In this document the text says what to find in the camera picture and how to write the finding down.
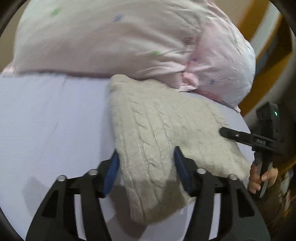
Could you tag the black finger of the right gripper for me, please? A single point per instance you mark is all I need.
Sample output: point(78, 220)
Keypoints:
point(240, 137)

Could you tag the pink floral pillow right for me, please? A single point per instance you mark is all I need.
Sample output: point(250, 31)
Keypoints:
point(222, 65)

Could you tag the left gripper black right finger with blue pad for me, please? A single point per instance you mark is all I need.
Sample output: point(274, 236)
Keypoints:
point(239, 217)

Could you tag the person's right hand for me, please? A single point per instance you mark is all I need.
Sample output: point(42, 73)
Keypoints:
point(255, 179)

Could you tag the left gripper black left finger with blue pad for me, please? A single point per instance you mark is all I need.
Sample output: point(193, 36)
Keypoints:
point(55, 217)

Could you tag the beige cable knit sweater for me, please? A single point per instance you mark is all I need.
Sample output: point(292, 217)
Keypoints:
point(149, 120)

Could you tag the pink floral pillow left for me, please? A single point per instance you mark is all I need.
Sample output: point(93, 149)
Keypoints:
point(139, 39)

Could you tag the wooden headboard frame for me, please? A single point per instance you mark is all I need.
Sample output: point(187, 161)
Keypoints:
point(270, 26)

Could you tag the pink floral pillow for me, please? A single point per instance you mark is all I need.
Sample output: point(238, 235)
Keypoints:
point(222, 65)
point(139, 39)

